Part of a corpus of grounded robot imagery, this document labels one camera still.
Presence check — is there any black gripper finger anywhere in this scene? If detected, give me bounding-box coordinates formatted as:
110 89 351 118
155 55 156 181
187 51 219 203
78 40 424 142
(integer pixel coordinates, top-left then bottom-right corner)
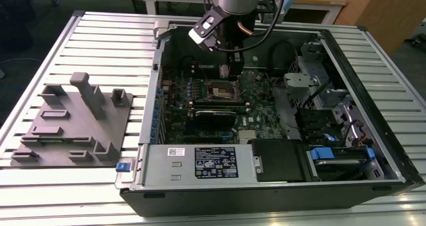
228 51 247 83

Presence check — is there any CPU socket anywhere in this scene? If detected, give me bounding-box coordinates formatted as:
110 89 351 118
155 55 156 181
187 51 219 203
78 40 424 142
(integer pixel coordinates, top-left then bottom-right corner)
206 79 244 103

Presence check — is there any green motherboard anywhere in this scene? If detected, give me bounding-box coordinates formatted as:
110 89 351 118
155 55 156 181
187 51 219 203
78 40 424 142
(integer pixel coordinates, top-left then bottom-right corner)
159 67 291 146

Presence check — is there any silver metal drive cage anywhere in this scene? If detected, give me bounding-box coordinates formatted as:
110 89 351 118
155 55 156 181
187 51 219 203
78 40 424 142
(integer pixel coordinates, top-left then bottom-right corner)
283 41 340 112

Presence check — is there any silver chipset heatsink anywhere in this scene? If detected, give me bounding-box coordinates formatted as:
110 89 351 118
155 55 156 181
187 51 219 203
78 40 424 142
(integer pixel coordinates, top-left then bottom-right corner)
239 129 260 140

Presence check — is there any black plastic drive bay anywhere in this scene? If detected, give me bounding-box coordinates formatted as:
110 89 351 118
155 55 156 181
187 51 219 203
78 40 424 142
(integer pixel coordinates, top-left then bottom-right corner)
296 108 340 140

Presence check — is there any hard disk in blue carrier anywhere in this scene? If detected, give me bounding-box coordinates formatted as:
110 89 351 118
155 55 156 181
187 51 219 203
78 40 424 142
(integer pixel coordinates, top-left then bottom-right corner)
308 146 376 182

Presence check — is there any silver power supply unit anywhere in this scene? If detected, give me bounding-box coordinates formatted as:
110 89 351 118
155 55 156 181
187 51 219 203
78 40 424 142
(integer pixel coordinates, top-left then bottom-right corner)
142 144 260 187

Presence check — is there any wooden cabinet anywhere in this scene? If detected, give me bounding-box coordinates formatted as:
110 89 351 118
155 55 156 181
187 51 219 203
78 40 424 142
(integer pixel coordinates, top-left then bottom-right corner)
343 0 426 56

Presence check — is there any black open PC case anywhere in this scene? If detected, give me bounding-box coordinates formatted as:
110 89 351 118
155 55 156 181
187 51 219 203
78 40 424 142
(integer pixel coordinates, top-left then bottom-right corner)
115 20 426 218

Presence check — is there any grey parts rack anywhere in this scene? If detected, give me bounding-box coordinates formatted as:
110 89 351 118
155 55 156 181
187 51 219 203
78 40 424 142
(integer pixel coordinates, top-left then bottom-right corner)
10 72 135 167

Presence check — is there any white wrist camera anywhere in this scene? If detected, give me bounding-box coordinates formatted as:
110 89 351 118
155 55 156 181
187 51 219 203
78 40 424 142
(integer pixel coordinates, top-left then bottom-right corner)
188 10 224 52

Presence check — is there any thick black cable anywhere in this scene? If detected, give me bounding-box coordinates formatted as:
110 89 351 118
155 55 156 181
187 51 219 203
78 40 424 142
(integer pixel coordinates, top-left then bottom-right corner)
268 40 297 71

